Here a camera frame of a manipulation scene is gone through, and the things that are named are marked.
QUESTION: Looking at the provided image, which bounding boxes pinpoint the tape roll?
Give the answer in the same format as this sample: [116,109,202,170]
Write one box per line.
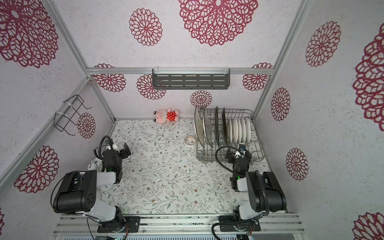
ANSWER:
[185,135,197,146]

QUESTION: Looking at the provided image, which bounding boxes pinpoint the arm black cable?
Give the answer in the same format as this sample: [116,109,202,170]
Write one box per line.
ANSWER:
[93,135,115,161]
[210,145,271,240]

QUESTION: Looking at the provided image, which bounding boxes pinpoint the pink plush toy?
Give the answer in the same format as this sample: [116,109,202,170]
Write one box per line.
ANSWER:
[153,108,180,124]

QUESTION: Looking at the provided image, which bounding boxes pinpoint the white square plate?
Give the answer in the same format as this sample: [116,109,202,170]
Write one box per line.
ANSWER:
[203,108,213,148]
[194,107,205,149]

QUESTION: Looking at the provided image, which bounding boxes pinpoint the front black square plate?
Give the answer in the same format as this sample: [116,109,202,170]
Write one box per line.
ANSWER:
[214,107,220,146]

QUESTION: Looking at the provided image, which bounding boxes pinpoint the white alarm clock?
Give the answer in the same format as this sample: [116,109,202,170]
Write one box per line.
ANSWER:
[87,158,103,172]

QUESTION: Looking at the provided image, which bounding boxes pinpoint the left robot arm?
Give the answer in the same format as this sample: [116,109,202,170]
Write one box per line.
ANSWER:
[51,144,132,233]

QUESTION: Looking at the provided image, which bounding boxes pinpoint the grey wall shelf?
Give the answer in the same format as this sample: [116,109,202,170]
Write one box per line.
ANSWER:
[152,69,231,90]

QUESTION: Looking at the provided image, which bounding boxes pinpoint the rear black square plate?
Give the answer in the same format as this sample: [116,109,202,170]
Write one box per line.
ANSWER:
[222,108,228,145]

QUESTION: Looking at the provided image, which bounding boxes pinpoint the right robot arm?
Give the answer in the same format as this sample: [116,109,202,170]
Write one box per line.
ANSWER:
[224,144,287,222]

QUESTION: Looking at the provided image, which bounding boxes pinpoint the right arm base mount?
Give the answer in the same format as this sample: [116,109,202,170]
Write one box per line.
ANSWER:
[219,216,261,232]

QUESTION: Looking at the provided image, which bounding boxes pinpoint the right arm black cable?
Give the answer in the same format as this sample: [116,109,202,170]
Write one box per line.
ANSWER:
[210,145,271,240]

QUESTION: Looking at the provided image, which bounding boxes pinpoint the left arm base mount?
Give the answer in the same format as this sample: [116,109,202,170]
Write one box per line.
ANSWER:
[97,216,141,234]

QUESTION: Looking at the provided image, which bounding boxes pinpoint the black wire wall rack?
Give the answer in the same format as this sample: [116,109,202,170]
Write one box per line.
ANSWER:
[53,94,91,136]

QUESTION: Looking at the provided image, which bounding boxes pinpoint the grey wire dish rack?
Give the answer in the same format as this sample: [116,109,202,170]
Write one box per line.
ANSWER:
[194,107,265,163]

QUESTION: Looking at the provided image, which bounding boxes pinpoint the black square plate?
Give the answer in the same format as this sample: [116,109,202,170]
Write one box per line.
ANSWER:
[222,108,228,145]
[214,107,220,146]

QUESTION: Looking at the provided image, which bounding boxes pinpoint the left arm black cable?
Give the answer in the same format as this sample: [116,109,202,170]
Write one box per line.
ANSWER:
[93,135,115,161]

